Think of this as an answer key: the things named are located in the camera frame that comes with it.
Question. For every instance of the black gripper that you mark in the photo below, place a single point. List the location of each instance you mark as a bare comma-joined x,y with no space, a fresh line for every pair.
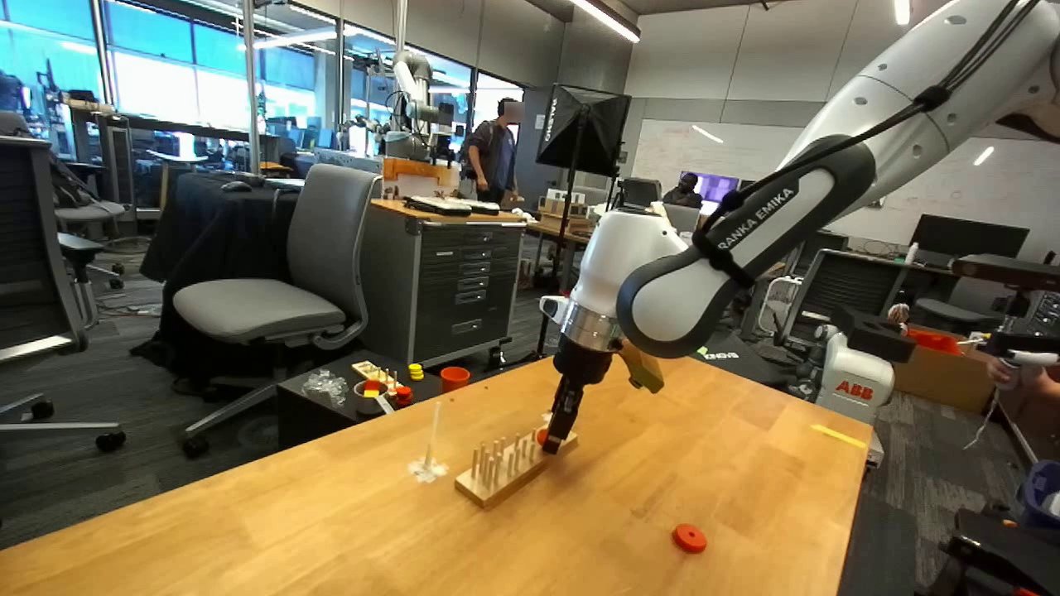
576,367

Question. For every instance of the white ABB robot base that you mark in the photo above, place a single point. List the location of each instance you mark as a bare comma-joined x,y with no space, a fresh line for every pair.
851,381

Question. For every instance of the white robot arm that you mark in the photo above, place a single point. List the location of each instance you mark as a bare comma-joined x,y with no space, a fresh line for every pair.
665,291

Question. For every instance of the wooden peg board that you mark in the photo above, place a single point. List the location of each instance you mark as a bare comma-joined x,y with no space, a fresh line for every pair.
502,468

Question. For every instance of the white single peg stand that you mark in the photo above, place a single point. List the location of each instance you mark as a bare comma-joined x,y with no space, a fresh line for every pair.
428,465

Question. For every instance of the grey drawer cabinet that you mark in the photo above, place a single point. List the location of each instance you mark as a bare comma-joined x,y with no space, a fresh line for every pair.
437,287

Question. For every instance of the yellow tape strip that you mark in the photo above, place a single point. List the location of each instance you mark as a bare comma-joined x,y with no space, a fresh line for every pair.
843,438

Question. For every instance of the standing person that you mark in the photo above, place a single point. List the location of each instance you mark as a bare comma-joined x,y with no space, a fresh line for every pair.
492,149

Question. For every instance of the grey office chair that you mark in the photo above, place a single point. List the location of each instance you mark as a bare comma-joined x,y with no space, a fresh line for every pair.
317,307

